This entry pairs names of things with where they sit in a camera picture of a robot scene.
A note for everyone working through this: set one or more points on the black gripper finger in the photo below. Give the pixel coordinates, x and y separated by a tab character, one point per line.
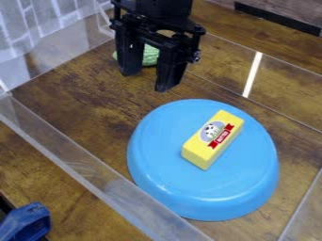
171	66
130	51

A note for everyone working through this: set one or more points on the blue clamp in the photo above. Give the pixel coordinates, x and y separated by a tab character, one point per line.
25	223

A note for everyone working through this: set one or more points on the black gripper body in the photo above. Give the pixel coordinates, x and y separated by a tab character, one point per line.
160	21

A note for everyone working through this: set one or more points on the clear acrylic enclosure wall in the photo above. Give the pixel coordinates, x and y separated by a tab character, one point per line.
69	111

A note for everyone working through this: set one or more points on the green bumpy gourd toy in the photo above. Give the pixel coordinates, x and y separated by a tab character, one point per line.
150	56

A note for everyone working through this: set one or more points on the blue round tray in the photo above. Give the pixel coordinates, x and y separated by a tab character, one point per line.
240	180

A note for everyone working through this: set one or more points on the yellow butter brick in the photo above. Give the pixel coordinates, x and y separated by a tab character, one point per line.
206	145

